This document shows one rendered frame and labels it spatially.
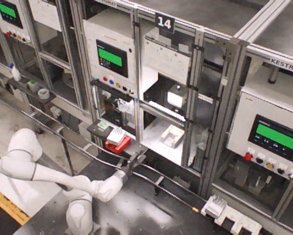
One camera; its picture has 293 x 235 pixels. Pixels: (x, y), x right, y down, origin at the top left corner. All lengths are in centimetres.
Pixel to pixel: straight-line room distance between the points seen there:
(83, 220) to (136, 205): 46
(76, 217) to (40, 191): 138
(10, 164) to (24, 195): 170
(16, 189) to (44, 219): 113
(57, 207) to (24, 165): 77
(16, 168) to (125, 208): 94
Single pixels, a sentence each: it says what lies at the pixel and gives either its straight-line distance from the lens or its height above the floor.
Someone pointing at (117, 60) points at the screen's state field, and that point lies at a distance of 206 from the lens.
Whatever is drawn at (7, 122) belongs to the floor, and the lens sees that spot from 429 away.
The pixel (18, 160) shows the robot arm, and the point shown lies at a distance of 186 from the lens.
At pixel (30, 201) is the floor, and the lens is 347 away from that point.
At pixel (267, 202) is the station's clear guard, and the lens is 223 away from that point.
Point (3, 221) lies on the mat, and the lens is 343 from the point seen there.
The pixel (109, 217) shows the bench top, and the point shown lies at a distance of 243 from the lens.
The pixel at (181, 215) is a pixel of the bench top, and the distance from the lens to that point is 244.
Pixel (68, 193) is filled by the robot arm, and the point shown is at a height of 95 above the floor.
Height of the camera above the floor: 283
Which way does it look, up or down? 45 degrees down
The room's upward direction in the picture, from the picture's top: straight up
